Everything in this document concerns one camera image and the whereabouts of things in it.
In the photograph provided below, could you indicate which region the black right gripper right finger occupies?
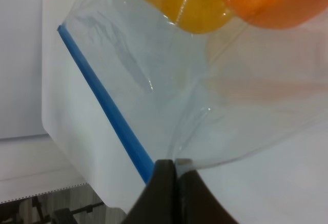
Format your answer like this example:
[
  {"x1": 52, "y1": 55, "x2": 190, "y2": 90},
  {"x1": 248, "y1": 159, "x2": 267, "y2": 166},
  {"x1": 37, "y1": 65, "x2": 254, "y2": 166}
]
[{"x1": 179, "y1": 171, "x2": 237, "y2": 224}]

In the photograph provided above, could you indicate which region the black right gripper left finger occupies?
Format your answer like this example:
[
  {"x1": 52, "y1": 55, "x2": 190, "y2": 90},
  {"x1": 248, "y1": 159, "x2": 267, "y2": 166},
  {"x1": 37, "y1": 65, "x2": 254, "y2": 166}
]
[{"x1": 122, "y1": 160, "x2": 178, "y2": 224}]

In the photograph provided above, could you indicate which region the clear zip bag blue seal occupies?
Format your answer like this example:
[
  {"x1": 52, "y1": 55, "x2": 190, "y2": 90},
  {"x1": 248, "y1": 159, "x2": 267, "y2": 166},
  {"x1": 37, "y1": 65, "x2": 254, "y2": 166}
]
[{"x1": 56, "y1": 0, "x2": 328, "y2": 185}]

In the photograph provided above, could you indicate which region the yellow pear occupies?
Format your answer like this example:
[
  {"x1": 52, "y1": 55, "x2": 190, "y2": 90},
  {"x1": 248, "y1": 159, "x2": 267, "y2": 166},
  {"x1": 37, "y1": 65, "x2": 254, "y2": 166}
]
[{"x1": 145, "y1": 0, "x2": 233, "y2": 34}]

